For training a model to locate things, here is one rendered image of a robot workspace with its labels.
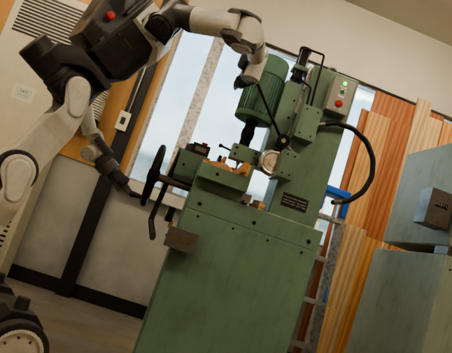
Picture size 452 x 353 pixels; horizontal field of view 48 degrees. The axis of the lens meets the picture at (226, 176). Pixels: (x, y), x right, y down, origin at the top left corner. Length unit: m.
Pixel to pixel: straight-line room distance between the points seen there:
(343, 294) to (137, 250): 1.41
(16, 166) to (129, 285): 1.92
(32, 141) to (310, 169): 1.15
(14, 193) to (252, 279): 0.96
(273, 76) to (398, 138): 1.81
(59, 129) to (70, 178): 1.73
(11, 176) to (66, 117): 0.27
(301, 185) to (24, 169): 1.14
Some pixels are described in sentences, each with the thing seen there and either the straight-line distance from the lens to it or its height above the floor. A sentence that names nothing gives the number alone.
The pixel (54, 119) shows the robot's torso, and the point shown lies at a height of 0.83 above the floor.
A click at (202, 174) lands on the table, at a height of 0.85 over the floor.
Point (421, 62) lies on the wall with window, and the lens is 4.32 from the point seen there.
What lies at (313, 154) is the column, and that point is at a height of 1.12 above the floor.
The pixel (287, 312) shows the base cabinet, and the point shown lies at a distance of 2.12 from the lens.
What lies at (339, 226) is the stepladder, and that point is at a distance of 3.06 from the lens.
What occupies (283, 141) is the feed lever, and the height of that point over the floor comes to 1.12.
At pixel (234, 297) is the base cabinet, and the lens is 2.07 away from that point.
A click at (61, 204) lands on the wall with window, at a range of 3.55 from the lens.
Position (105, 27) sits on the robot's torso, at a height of 1.19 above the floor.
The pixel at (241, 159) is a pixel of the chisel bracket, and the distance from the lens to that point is 2.28.
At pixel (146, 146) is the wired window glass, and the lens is 3.63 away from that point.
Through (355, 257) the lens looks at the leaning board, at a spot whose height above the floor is 0.85.
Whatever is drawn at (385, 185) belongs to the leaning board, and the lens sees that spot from 3.85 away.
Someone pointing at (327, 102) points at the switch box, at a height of 1.35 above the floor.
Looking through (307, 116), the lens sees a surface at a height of 1.25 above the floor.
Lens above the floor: 0.58
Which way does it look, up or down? 8 degrees up
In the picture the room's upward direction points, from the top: 19 degrees clockwise
